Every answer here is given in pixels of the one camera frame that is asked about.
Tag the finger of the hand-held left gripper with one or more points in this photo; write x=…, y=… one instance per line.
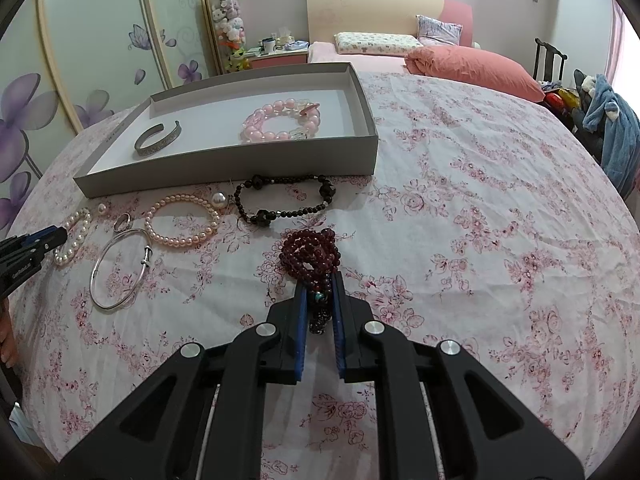
x=50, y=240

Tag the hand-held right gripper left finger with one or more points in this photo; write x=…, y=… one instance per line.
x=300, y=340

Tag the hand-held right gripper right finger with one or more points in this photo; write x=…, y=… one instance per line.
x=340, y=340

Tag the thin silver bangle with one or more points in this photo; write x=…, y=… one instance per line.
x=95, y=285

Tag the large pearl earring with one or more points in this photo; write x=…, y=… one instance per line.
x=220, y=200

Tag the grey cardboard box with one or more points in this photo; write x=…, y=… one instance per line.
x=225, y=130

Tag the person's left forearm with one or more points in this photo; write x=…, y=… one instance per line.
x=7, y=335

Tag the flower print sliding wardrobe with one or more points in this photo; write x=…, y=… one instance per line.
x=90, y=35

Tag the clear tube of plush toys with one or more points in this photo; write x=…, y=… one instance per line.
x=230, y=25

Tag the pink and cream nightstand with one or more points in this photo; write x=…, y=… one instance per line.
x=277, y=60

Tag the pink bed sheet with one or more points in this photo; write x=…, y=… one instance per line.
x=350, y=59

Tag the floral white pillow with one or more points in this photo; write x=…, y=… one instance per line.
x=375, y=44

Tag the folded pink quilt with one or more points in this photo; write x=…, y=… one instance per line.
x=475, y=70

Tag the tissue box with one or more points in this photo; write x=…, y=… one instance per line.
x=284, y=36

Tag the lilac print pillow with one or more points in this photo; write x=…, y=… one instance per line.
x=440, y=30

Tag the colourful toys on chair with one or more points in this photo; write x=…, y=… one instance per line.
x=562, y=100

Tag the cream headboard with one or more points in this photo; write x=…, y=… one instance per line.
x=365, y=10

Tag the pink headboard panel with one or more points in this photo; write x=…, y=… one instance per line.
x=457, y=22

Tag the blue plush robe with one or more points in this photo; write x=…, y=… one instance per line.
x=617, y=135

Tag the black wooden chair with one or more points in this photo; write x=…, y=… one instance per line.
x=550, y=60

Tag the pink curtain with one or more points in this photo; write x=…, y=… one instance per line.
x=622, y=40

